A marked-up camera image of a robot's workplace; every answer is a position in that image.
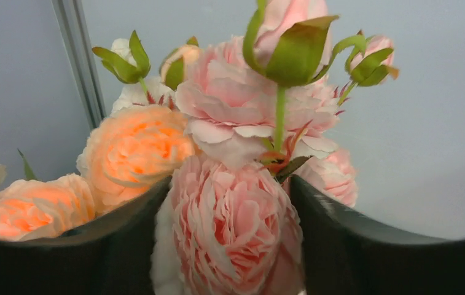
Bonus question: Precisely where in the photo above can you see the aluminium frame rail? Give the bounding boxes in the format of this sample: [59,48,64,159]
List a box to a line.
[51,0,106,128]

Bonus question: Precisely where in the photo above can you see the pink flowers in vase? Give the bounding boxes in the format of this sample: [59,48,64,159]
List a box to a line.
[92,31,176,114]

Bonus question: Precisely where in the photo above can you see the pink rose stem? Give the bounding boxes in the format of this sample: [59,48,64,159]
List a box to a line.
[150,1,399,294]

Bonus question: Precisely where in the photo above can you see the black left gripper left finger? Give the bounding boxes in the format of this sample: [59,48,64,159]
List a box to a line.
[0,178,170,294]

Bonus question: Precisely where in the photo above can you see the orange rose stem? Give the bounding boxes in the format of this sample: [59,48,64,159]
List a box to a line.
[0,174,100,242]
[77,37,201,214]

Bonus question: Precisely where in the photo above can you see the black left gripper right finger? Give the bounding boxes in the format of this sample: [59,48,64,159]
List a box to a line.
[289,175,465,294]

